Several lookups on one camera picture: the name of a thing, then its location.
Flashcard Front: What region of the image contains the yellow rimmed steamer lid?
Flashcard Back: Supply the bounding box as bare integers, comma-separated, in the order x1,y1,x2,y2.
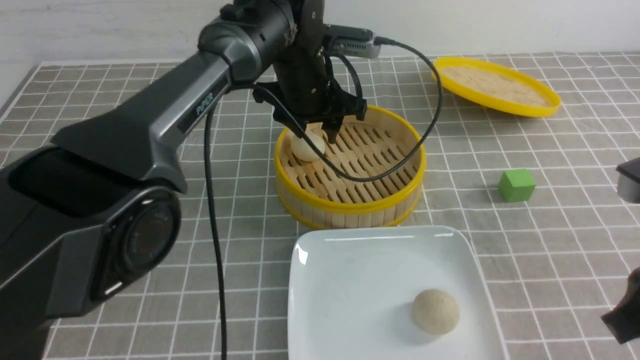
433,56,562,117

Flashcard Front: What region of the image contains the bamboo steamer basket yellow rim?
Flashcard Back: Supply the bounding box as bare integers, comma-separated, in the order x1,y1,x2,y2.
274,105,428,229

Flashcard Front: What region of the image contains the black camera cable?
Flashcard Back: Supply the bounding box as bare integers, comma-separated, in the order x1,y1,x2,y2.
204,37,444,360

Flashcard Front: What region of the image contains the green cube block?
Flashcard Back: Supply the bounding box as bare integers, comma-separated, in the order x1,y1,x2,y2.
498,168,537,203

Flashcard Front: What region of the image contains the grey checkered tablecloth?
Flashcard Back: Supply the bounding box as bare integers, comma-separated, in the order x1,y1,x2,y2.
0,51,640,360

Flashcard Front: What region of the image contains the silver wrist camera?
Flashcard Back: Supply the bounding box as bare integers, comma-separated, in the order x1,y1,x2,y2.
322,24,381,59

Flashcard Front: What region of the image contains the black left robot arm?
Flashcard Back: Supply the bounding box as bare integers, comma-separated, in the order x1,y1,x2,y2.
0,0,374,360

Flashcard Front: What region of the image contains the white square plate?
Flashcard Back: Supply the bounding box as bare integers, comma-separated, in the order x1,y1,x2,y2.
287,225,510,360

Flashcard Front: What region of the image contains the steamed bun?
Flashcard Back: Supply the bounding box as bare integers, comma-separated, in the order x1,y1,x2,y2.
289,131,326,162
411,289,461,336

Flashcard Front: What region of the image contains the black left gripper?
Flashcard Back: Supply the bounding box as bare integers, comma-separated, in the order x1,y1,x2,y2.
253,0,368,145

